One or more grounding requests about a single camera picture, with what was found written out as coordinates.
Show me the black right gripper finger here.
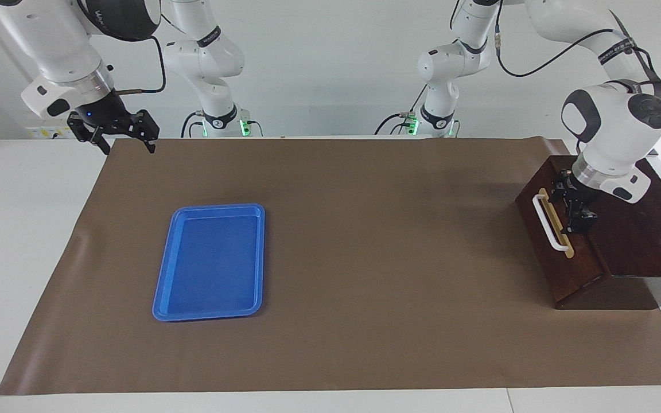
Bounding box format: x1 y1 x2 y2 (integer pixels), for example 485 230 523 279
129 108 161 154
67 111 111 155

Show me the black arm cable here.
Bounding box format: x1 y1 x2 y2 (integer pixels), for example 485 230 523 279
104 33 168 96
493 0 661 88

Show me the blue plastic tray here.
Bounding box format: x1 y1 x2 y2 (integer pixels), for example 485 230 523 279
152 203 266 322

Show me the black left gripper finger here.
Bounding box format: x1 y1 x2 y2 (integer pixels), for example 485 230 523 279
563 200 599 223
565 216 596 236

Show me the wooden drawer with white handle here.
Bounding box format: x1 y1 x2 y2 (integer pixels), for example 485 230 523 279
523 155 607 293

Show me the white wall outlet box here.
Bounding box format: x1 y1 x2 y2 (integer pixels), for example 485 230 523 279
25 117 88 141

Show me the black base cable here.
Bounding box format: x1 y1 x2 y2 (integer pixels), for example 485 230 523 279
375 111 418 137
180 111 203 139

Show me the dark wooden cabinet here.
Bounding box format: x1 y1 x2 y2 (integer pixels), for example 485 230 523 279
515 154 661 311

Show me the brown table mat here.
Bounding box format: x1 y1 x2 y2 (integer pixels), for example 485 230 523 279
0 137 661 396

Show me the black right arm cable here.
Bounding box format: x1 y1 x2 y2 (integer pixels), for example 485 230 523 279
104 33 168 96

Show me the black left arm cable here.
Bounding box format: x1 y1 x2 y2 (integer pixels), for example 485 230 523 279
493 0 661 88

